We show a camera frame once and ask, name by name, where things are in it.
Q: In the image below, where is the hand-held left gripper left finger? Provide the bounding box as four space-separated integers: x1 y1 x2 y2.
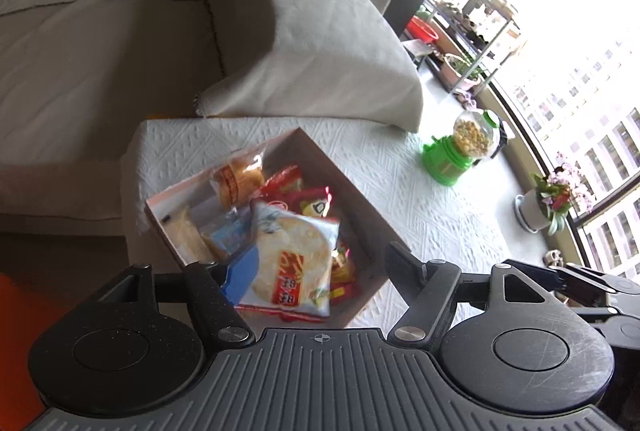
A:
95 247 261 348

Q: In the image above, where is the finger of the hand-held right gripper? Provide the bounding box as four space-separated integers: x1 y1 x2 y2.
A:
506 259 568 299
555 263 640 296

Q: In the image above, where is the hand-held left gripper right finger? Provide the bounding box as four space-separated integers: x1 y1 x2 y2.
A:
385 242 561 353

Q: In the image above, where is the blue white rice cracker packet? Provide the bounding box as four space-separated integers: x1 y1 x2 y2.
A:
235 198 342 323

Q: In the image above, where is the white cardboard box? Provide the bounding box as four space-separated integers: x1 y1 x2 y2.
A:
144 126 414 333

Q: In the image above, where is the clear blue snack packet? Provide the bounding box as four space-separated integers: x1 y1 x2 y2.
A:
199 205 257 263

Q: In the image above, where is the pink orchid flower pot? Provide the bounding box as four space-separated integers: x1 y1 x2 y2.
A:
515 151 596 237

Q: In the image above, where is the orange bun packet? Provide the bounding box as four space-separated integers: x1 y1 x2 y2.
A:
210 148 266 210

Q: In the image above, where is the bright red snack packet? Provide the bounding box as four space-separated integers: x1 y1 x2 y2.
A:
259 164 304 203

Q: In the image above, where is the green gumball machine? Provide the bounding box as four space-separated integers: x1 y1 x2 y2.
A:
421 108 501 187

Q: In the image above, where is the potted green plant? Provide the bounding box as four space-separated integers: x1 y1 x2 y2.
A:
442 54 489 92

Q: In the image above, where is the orange plastic stool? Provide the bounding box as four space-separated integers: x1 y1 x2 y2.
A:
0 273 76 424

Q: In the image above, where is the grey sofa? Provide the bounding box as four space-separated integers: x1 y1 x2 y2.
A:
0 0 352 238

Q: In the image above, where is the red plastic basin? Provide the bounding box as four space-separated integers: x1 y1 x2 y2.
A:
405 15 441 45

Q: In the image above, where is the white armrest cloth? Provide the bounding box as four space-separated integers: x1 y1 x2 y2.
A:
194 0 426 135

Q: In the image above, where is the metal plant rack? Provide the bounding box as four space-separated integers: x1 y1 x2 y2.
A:
415 0 524 95

